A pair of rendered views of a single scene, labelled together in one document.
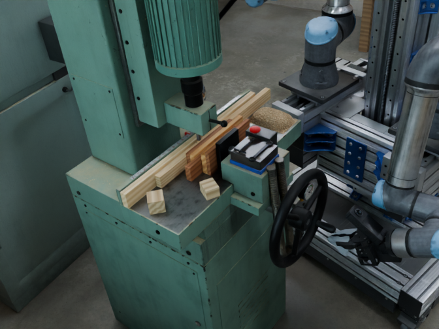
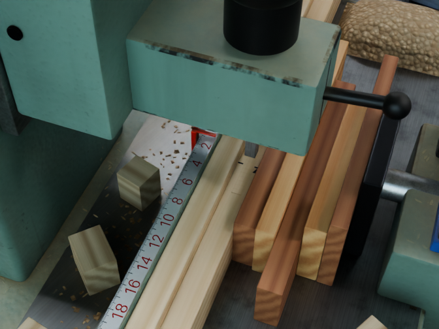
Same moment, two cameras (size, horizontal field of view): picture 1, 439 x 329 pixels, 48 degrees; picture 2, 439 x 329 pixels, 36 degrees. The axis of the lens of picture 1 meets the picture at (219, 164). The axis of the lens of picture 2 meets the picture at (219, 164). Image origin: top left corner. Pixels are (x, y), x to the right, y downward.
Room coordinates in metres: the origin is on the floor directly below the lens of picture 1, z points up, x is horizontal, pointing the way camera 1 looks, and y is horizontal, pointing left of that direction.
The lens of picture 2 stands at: (0.86, 0.21, 1.36)
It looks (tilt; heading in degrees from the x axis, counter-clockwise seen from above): 49 degrees down; 339
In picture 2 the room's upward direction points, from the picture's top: 1 degrees clockwise
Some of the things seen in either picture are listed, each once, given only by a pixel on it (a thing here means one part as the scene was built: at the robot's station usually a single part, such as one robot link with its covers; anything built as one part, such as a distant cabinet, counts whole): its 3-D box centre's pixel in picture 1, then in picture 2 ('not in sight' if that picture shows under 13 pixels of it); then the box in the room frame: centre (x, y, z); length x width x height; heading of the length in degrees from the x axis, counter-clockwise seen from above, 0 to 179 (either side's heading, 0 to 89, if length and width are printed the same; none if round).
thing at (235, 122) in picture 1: (217, 141); (304, 145); (1.20, 0.00, 0.93); 0.24 x 0.01 x 0.06; 139
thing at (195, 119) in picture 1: (191, 115); (232, 74); (1.20, 0.07, 1.03); 0.14 x 0.07 x 0.09; 49
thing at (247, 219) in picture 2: (211, 143); (282, 151); (1.20, 0.02, 0.93); 0.21 x 0.02 x 0.05; 139
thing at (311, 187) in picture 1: (304, 192); not in sight; (1.25, -0.28, 0.65); 0.06 x 0.04 x 0.08; 139
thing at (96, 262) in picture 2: not in sight; (94, 260); (1.22, 0.19, 0.82); 0.04 x 0.03 x 0.04; 6
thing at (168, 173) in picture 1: (219, 132); (281, 104); (1.26, -0.01, 0.92); 0.55 x 0.02 x 0.04; 139
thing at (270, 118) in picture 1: (272, 115); (404, 26); (1.33, -0.18, 0.92); 0.14 x 0.09 x 0.04; 49
